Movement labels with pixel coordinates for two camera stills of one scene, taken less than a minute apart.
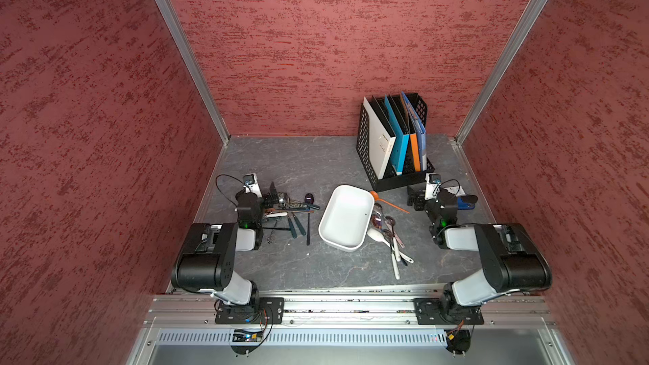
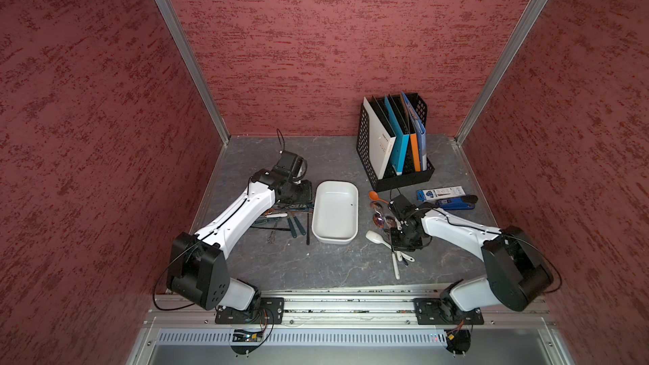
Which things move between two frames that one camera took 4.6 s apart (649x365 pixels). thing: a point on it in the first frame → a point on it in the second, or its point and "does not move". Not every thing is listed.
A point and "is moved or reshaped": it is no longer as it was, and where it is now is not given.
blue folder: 420,130 does not move
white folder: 382,141 does not move
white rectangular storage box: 346,216 is moved or reshaped
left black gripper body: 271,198 → 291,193
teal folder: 401,143 does not move
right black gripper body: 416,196 → 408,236
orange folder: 415,151 does not move
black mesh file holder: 365,151 does not move
